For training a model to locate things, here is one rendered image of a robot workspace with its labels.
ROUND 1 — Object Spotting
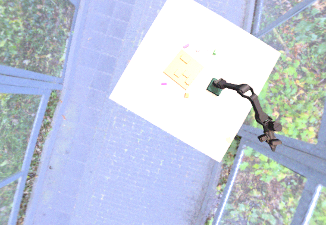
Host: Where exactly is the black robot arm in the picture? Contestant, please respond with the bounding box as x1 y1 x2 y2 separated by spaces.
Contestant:
212 77 283 142

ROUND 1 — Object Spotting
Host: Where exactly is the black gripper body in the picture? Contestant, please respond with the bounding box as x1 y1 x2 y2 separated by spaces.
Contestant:
264 130 282 145

